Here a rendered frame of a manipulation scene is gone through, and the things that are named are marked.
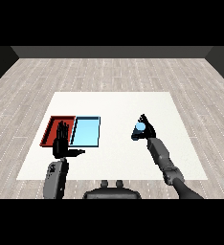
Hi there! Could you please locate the light blue shallow open box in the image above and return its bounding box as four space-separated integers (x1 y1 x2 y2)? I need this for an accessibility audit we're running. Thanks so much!
68 116 101 148

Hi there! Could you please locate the red shallow open box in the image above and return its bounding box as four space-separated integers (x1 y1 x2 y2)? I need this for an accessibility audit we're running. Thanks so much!
39 115 78 148

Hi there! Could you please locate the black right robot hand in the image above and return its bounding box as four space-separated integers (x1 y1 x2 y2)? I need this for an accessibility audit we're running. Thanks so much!
130 113 158 142

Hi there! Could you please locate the dark grey robot body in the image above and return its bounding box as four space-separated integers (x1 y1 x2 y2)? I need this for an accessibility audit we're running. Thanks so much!
82 179 143 200

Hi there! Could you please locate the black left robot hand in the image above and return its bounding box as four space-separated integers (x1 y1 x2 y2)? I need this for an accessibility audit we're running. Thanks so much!
52 120 86 160

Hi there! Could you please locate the small blue can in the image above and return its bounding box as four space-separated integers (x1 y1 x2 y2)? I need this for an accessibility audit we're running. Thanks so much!
131 122 147 142

